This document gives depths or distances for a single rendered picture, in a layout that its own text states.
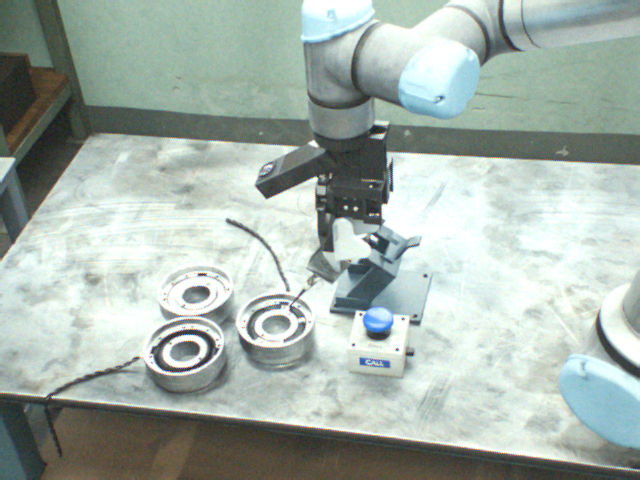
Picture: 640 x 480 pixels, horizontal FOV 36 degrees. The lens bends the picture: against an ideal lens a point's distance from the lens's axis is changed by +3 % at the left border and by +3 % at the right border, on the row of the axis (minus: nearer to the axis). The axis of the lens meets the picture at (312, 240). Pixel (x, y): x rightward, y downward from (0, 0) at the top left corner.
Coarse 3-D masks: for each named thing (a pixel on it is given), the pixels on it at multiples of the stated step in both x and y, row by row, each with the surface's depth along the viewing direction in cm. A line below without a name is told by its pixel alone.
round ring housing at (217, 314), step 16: (176, 272) 138; (192, 272) 139; (208, 272) 139; (224, 272) 137; (160, 288) 136; (192, 288) 137; (208, 288) 137; (224, 288) 137; (160, 304) 133; (192, 304) 134; (208, 304) 134; (224, 304) 133
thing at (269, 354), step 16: (256, 304) 133; (272, 304) 133; (288, 304) 133; (304, 304) 132; (240, 320) 130; (256, 320) 131; (272, 320) 132; (288, 320) 131; (240, 336) 128; (272, 336) 128; (288, 336) 128; (304, 336) 126; (256, 352) 127; (272, 352) 126; (288, 352) 126; (304, 352) 129
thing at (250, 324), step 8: (280, 304) 133; (256, 312) 132; (264, 312) 132; (296, 312) 131; (248, 320) 131; (248, 328) 130; (304, 328) 129; (248, 336) 129; (256, 336) 129; (296, 336) 128
